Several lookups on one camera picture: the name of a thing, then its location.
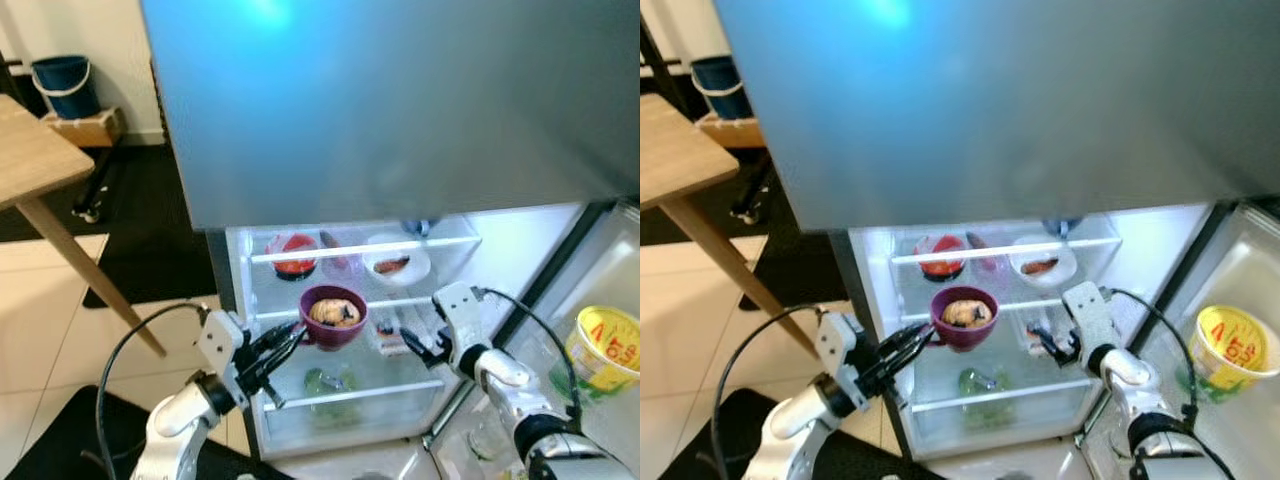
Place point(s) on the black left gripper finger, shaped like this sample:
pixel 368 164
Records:
pixel 908 354
pixel 285 352
pixel 285 329
pixel 908 331

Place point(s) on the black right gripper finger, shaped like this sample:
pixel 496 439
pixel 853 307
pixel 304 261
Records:
pixel 1051 358
pixel 1044 340
pixel 415 340
pixel 422 357

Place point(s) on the brown bun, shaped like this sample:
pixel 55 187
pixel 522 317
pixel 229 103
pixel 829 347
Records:
pixel 962 314
pixel 330 312

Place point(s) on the purple bowl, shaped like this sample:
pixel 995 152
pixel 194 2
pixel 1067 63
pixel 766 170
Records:
pixel 965 340
pixel 335 338

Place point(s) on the yellow green noodle cup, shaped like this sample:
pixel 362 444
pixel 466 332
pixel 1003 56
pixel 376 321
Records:
pixel 600 350
pixel 1228 350

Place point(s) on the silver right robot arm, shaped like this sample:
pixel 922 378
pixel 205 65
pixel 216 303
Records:
pixel 1135 372
pixel 510 375

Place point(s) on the glass fridge shelf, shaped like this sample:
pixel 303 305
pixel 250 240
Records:
pixel 1040 390
pixel 990 251
pixel 280 315
pixel 400 388
pixel 915 318
pixel 340 250

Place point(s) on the blue fridge control knob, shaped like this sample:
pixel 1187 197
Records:
pixel 1062 227
pixel 418 226

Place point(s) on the grey fridge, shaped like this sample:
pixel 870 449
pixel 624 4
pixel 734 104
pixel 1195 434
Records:
pixel 400 100
pixel 1000 100

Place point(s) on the small red white packet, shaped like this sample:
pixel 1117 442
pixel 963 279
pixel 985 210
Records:
pixel 1028 352
pixel 388 345

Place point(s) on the green vegetable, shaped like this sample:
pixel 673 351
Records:
pixel 972 385
pixel 320 383

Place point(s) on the white bowl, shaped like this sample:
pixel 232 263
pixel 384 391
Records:
pixel 415 268
pixel 1062 268

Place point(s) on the red bowl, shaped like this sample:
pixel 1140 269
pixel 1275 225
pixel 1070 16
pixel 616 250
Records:
pixel 940 245
pixel 295 243

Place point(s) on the wooden box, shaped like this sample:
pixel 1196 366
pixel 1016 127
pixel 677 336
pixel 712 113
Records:
pixel 90 130
pixel 735 132

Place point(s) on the light wooden table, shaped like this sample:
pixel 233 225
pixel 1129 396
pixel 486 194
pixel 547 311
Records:
pixel 680 160
pixel 30 160

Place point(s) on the blue bucket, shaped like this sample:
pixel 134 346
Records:
pixel 65 95
pixel 720 95

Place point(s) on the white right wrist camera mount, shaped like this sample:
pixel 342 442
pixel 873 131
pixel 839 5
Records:
pixel 460 310
pixel 1090 312

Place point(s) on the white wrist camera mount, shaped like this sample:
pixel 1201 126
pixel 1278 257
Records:
pixel 1090 312
pixel 835 345
pixel 218 340
pixel 460 310

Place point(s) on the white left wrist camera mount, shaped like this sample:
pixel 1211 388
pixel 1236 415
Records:
pixel 835 345
pixel 218 340

